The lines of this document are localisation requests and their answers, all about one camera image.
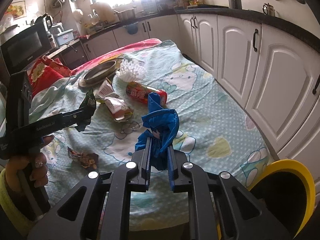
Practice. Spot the yellow rimmed black trash bin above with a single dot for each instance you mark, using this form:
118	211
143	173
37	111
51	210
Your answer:
280	205

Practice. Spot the blue plastic bag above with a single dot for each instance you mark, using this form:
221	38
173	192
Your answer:
162	125

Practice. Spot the green dark snack wrapper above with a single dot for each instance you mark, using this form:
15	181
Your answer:
88	101

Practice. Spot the red candy tube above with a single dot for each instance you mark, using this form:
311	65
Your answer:
141	92

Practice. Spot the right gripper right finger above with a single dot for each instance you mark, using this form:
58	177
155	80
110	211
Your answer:
172	167

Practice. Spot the black microwave oven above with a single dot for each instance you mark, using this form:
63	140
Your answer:
25	47

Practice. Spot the green sleeve left forearm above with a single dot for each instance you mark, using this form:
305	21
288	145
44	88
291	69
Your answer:
12	219

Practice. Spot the red floral pillow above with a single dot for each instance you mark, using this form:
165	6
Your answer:
45	72

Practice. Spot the round metal plate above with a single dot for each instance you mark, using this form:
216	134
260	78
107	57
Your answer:
99	73

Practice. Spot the light blue storage box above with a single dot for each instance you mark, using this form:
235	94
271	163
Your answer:
64	37

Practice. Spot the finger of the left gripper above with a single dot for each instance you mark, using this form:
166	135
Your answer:
78	111
81	122

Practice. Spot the dark peanut snack wrapper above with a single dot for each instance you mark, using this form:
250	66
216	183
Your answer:
88	161

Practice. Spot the steel cooking pot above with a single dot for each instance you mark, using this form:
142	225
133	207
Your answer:
126	15

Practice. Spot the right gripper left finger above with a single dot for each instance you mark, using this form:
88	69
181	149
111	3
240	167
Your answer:
145	167

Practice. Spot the small steel teapot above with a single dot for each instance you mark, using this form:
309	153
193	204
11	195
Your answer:
268	9

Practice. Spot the black cylindrical container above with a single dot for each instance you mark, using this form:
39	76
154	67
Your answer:
235	4

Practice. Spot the blue hanging basin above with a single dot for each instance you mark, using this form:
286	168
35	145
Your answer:
132	28

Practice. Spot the white red snack wrapper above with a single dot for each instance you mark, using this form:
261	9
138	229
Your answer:
118	108

